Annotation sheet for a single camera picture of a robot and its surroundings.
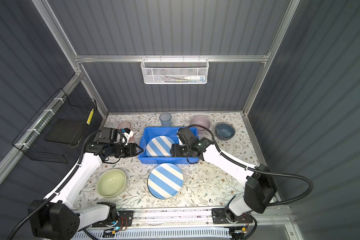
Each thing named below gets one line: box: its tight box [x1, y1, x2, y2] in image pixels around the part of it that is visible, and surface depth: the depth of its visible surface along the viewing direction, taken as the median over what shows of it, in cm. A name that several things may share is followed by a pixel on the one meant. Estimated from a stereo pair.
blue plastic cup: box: [159, 112, 172, 128], surface depth 105 cm
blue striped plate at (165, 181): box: [147, 163, 184, 200], surface depth 84 cm
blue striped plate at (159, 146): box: [146, 135, 175, 158], surface depth 101 cm
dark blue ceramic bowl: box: [214, 122, 236, 141], surface depth 107 cm
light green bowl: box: [96, 168, 127, 199], surface depth 84 cm
